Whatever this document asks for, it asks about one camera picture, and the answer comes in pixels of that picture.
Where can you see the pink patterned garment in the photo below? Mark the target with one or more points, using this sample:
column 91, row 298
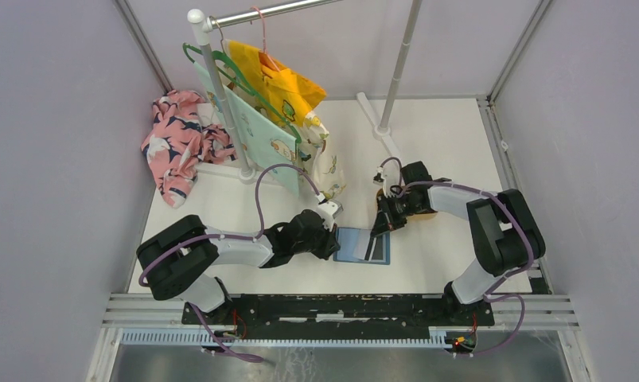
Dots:
column 178, row 141

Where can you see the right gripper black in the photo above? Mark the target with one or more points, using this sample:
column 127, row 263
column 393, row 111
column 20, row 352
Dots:
column 385, row 220

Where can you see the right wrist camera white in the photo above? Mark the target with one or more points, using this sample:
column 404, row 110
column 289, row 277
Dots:
column 381, row 179

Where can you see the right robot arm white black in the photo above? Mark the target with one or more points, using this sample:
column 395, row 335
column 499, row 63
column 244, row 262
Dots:
column 506, row 239

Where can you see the yellow garment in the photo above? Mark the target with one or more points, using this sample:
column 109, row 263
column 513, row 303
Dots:
column 288, row 92

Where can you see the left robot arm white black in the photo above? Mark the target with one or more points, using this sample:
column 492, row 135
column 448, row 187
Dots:
column 175, row 260

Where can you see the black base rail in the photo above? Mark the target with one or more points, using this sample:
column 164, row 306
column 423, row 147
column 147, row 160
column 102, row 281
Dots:
column 347, row 316

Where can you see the white card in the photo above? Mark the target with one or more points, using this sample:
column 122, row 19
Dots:
column 363, row 246

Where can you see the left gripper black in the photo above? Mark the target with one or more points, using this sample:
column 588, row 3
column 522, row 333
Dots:
column 329, row 247

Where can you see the white slotted cable duct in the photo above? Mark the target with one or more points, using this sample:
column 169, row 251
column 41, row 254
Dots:
column 199, row 337

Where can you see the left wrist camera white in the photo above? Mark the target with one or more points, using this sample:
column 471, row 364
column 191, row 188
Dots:
column 329, row 210

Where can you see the green clothes hanger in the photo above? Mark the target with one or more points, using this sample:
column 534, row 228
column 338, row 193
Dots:
column 240, row 81

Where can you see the grey card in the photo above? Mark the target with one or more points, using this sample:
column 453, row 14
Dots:
column 379, row 249

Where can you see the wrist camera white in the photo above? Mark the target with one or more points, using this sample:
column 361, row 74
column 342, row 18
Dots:
column 381, row 179
column 329, row 210

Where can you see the blue leather card holder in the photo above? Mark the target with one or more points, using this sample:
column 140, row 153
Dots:
column 347, row 240

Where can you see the tan oval card tray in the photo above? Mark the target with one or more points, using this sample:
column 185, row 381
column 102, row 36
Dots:
column 418, row 202

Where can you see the pink clothes hanger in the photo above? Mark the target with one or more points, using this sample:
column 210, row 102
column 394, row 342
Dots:
column 264, row 37

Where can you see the cream printed garment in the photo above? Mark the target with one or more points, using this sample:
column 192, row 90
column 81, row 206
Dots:
column 319, row 156

